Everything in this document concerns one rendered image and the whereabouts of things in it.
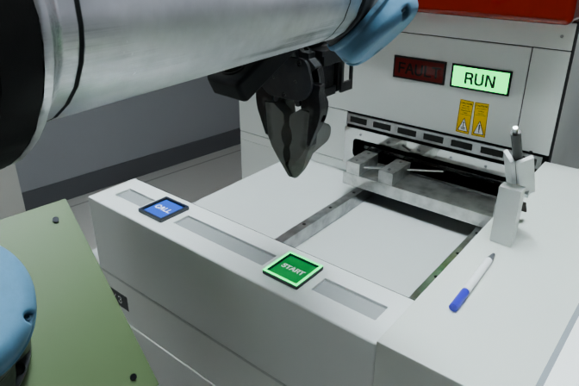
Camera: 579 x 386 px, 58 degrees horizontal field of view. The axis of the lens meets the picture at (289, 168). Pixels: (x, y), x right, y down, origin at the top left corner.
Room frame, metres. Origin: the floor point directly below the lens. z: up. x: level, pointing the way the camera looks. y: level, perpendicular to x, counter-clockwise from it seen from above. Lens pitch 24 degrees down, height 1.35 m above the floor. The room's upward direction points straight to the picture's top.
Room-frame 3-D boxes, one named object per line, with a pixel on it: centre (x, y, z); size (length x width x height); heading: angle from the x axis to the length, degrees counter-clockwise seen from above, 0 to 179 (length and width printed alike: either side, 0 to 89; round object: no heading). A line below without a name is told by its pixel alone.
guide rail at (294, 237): (0.91, -0.06, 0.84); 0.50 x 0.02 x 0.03; 141
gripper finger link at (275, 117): (0.58, 0.00, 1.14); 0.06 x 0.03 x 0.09; 141
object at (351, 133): (1.05, -0.31, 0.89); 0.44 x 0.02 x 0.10; 51
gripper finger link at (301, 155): (0.56, -0.03, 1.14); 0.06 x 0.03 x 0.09; 141
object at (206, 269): (0.64, 0.09, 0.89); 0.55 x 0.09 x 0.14; 51
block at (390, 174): (1.02, -0.22, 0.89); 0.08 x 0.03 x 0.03; 141
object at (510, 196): (0.64, -0.31, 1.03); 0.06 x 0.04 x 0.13; 141
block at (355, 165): (1.07, -0.16, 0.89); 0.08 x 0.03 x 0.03; 141
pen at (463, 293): (0.53, -0.23, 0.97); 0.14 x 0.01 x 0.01; 142
